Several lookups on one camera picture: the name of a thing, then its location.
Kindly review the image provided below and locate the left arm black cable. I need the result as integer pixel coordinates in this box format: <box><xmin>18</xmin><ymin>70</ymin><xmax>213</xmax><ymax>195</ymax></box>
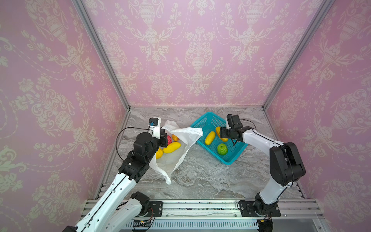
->
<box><xmin>78</xmin><ymin>126</ymin><xmax>154</xmax><ymax>232</ymax></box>

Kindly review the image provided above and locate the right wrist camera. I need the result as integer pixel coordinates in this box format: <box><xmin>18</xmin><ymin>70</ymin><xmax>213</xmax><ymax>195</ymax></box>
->
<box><xmin>226</xmin><ymin>114</ymin><xmax>243</xmax><ymax>130</ymax></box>

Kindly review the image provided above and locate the right aluminium corner post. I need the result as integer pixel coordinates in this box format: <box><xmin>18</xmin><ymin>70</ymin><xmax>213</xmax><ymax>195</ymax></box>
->
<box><xmin>262</xmin><ymin>0</ymin><xmax>337</xmax><ymax>110</ymax></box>

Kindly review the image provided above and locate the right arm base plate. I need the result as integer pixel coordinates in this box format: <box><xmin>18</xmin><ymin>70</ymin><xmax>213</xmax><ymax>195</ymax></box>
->
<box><xmin>237</xmin><ymin>200</ymin><xmax>281</xmax><ymax>218</ymax></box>

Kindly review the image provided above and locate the aluminium front rail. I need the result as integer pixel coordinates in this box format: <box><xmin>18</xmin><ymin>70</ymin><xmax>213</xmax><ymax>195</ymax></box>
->
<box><xmin>78</xmin><ymin>198</ymin><xmax>325</xmax><ymax>232</ymax></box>

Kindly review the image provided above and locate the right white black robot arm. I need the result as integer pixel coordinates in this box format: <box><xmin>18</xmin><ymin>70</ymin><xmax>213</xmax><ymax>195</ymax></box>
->
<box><xmin>220</xmin><ymin>126</ymin><xmax>306</xmax><ymax>216</ymax></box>

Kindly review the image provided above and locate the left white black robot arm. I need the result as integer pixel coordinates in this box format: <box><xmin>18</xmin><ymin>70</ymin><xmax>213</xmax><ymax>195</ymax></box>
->
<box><xmin>64</xmin><ymin>127</ymin><xmax>168</xmax><ymax>232</ymax></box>

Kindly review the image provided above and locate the aluminium corner post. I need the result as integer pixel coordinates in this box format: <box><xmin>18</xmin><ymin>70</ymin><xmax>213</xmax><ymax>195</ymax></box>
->
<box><xmin>71</xmin><ymin>0</ymin><xmax>130</xmax><ymax>110</ymax></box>
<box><xmin>262</xmin><ymin>0</ymin><xmax>337</xmax><ymax>110</ymax></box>

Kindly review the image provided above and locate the yellow lemon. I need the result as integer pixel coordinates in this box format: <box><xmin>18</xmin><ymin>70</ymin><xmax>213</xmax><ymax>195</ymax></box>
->
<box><xmin>156</xmin><ymin>148</ymin><xmax>164</xmax><ymax>159</ymax></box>

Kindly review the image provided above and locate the green apple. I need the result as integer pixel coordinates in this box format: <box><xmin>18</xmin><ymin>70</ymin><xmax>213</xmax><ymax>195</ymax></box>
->
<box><xmin>217</xmin><ymin>143</ymin><xmax>229</xmax><ymax>156</ymax></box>

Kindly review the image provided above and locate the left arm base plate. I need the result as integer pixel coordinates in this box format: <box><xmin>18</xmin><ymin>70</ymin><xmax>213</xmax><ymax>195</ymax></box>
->
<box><xmin>140</xmin><ymin>201</ymin><xmax>163</xmax><ymax>217</ymax></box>

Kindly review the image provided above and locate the white plastic bag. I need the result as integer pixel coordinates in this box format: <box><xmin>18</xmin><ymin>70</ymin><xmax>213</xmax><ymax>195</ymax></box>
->
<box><xmin>149</xmin><ymin>120</ymin><xmax>203</xmax><ymax>185</ymax></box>

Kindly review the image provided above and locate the peach orange fruit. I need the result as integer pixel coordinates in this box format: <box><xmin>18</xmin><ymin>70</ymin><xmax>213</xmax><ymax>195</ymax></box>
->
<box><xmin>172</xmin><ymin>134</ymin><xmax>179</xmax><ymax>142</ymax></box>

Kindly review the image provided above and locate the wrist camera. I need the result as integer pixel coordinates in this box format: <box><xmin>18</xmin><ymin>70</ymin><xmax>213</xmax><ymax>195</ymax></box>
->
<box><xmin>149</xmin><ymin>117</ymin><xmax>161</xmax><ymax>139</ymax></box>
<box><xmin>226</xmin><ymin>114</ymin><xmax>243</xmax><ymax>130</ymax></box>

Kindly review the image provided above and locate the left aluminium corner post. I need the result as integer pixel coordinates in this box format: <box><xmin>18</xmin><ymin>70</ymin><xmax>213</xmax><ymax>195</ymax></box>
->
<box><xmin>71</xmin><ymin>0</ymin><xmax>130</xmax><ymax>110</ymax></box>

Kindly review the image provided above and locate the yellow banana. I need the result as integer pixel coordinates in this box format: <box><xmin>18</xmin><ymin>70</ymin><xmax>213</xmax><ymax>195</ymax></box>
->
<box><xmin>204</xmin><ymin>131</ymin><xmax>215</xmax><ymax>146</ymax></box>

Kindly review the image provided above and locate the orange yellow mango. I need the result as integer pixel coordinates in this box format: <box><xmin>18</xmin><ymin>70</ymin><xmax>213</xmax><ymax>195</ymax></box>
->
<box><xmin>215</xmin><ymin>127</ymin><xmax>228</xmax><ymax>142</ymax></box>

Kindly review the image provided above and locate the teal plastic basket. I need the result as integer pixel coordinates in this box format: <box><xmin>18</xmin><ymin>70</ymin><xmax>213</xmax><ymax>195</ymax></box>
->
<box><xmin>191</xmin><ymin>112</ymin><xmax>248</xmax><ymax>165</ymax></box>

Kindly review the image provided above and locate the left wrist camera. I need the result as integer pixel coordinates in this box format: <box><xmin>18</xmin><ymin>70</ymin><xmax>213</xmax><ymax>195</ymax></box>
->
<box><xmin>149</xmin><ymin>117</ymin><xmax>161</xmax><ymax>139</ymax></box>

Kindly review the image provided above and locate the red fruit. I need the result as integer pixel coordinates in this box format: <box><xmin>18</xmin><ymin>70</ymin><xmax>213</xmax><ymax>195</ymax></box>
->
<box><xmin>167</xmin><ymin>135</ymin><xmax>172</xmax><ymax>145</ymax></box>

